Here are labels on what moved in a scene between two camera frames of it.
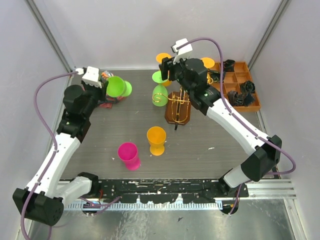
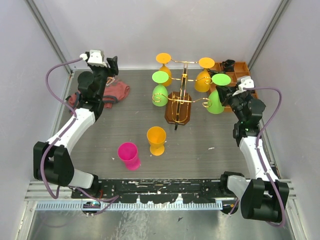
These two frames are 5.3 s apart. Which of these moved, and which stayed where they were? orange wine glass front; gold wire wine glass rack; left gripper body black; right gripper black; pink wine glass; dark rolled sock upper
Moved: left gripper body black; right gripper black
Stayed: gold wire wine glass rack; pink wine glass; dark rolled sock upper; orange wine glass front
